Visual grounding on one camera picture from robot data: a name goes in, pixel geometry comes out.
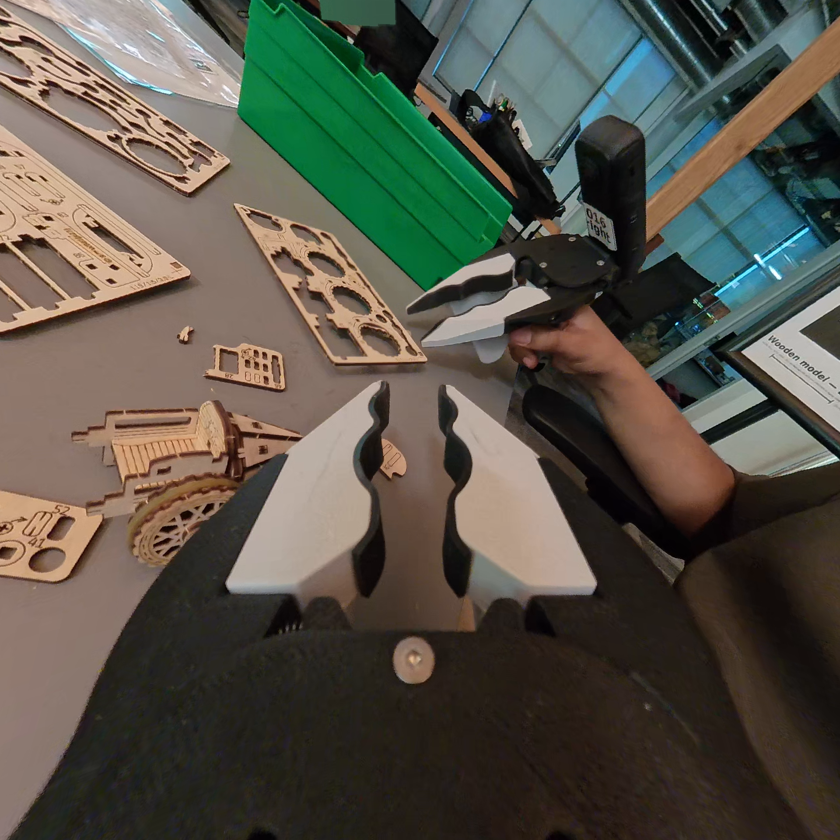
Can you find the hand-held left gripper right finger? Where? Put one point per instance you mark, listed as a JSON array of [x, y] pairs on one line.
[[518, 518]]

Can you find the wooden offcut with round holes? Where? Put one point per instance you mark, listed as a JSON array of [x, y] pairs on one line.
[[79, 525]]

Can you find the black bag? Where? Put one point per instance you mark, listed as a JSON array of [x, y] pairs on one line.
[[512, 157]]

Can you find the framed sign with marker pattern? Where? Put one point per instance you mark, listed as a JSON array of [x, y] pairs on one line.
[[800, 380]]

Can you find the black monitor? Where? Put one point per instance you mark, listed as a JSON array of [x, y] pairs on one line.
[[400, 59]]

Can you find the green plastic bin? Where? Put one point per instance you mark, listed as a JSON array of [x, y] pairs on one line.
[[341, 131]]

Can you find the tiny wooden piece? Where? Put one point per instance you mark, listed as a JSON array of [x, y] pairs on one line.
[[186, 334]]

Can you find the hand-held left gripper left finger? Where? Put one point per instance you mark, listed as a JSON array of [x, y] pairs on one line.
[[308, 512]]

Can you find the wooden vehicle model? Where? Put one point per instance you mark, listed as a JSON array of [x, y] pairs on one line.
[[164, 446]]

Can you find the clear plastic sheet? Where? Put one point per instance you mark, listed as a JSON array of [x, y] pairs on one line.
[[131, 39]]

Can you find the small wooden window panel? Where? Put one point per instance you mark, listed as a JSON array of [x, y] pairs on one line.
[[229, 377]]

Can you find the wooden sheet with slot cutouts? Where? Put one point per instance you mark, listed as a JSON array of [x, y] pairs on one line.
[[138, 279]]

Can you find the person's right forearm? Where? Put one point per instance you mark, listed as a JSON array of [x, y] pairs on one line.
[[663, 446]]

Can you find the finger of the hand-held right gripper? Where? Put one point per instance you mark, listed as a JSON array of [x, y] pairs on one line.
[[485, 321], [485, 272]]

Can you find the small rounded wooden piece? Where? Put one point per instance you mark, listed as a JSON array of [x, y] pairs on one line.
[[394, 463]]

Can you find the person's brown shirt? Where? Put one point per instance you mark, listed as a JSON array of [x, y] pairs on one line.
[[774, 623]]

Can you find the wooden sheet with gear cutouts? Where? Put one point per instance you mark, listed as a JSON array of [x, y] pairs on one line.
[[289, 275]]

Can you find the wooden beam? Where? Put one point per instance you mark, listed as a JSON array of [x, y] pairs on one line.
[[735, 138]]

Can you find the wooden sheet with oval cutouts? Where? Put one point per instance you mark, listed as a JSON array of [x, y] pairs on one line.
[[190, 187]]

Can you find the person's right hand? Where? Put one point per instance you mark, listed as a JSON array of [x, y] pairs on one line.
[[564, 344]]

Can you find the grey desk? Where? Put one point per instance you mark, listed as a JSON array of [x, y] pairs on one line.
[[98, 380]]

